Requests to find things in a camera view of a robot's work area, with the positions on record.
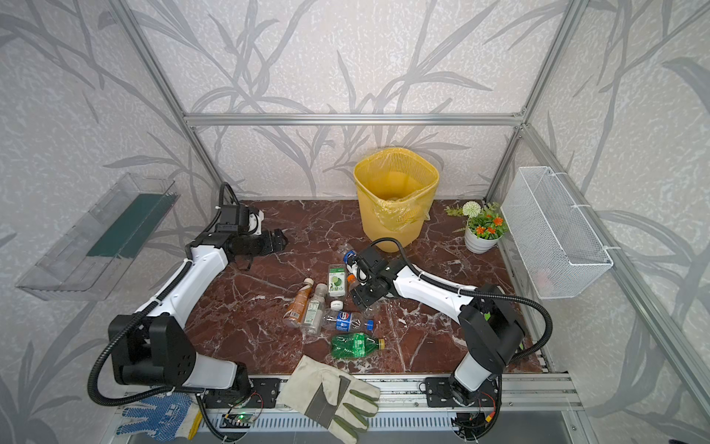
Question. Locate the dark green shelf mat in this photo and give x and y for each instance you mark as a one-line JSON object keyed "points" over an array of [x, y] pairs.
{"points": [[128, 234]]}

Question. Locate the green sprite bottle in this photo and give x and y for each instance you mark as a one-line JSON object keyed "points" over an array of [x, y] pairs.
{"points": [[355, 346]]}

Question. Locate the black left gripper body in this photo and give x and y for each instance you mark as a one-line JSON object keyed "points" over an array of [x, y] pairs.
{"points": [[267, 241]]}

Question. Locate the potted artificial flower plant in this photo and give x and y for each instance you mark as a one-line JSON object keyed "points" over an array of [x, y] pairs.
{"points": [[484, 225]]}

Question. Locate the blue dotted knit glove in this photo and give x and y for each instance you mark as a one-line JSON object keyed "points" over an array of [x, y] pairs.
{"points": [[163, 417]]}

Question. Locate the right arm base wiring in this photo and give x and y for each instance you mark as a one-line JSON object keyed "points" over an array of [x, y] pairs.
{"points": [[477, 419]]}

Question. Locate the clear plastic wall shelf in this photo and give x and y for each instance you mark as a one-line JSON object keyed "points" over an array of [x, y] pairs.
{"points": [[87, 262]]}

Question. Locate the brown tea bottle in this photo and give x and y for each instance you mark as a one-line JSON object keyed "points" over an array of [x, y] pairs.
{"points": [[294, 315]]}

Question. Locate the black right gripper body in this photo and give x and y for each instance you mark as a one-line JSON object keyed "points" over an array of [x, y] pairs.
{"points": [[363, 289]]}

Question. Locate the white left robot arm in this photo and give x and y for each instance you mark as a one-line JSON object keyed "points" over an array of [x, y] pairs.
{"points": [[149, 352]]}

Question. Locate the beige leather work glove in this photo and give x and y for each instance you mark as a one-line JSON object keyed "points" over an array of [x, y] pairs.
{"points": [[334, 399]]}

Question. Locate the green label slim bottle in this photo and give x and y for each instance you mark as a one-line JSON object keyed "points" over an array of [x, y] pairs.
{"points": [[313, 317]]}

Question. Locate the yellow ribbed waste bin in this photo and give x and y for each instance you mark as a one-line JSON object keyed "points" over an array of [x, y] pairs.
{"points": [[396, 188]]}

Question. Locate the blue pepsi bottle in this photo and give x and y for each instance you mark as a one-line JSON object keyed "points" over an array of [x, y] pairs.
{"points": [[347, 322], [347, 254]]}

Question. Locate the square lime label bottle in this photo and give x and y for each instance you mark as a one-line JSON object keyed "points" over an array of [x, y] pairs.
{"points": [[337, 281]]}

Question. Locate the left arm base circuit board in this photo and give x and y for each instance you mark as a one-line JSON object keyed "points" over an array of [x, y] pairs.
{"points": [[238, 421]]}

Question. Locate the white wire mesh basket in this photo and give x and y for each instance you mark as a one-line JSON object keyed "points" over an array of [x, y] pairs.
{"points": [[560, 250]]}

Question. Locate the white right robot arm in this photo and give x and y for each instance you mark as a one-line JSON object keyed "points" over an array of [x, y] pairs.
{"points": [[491, 327]]}

